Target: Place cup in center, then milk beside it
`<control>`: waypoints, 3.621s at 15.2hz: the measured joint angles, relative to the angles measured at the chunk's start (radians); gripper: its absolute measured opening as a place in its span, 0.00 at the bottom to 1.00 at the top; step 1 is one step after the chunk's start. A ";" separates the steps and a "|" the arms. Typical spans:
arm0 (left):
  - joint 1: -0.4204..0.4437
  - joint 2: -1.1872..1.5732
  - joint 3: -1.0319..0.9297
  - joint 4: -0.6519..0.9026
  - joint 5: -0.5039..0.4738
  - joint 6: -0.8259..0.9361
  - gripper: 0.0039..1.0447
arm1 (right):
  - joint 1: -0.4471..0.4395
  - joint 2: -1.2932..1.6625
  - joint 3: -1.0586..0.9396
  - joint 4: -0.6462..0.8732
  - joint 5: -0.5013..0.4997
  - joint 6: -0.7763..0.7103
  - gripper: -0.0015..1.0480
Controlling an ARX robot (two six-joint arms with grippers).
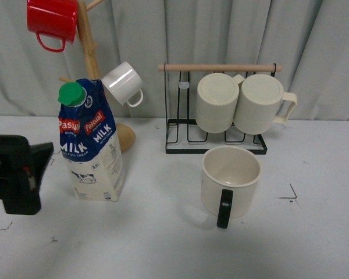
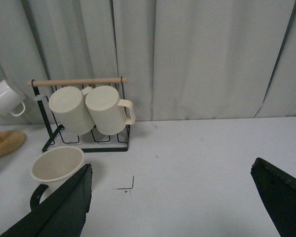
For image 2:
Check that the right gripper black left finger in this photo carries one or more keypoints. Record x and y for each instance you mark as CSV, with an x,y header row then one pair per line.
x,y
61,214

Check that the cream cup black handle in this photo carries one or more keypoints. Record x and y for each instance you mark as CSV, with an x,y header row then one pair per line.
x,y
56,166

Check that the black wire mug rack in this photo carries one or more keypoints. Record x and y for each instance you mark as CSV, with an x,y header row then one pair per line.
x,y
91,142

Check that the grey curtain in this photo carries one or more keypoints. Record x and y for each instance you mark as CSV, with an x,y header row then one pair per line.
x,y
185,59

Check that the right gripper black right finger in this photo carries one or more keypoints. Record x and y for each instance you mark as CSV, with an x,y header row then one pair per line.
x,y
277,190

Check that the white enamel mug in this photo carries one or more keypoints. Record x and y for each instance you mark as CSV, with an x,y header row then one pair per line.
x,y
11,99

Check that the wooden mug tree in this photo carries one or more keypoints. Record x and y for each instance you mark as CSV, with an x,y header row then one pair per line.
x,y
11,140

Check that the cream ribbed mug left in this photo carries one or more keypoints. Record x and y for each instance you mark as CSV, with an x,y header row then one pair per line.
x,y
69,108

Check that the cream ribbed mug right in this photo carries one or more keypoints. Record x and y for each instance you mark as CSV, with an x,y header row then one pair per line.
x,y
110,113

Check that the cream ribbed mug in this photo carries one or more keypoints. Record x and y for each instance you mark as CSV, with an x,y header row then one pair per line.
x,y
110,113
69,108

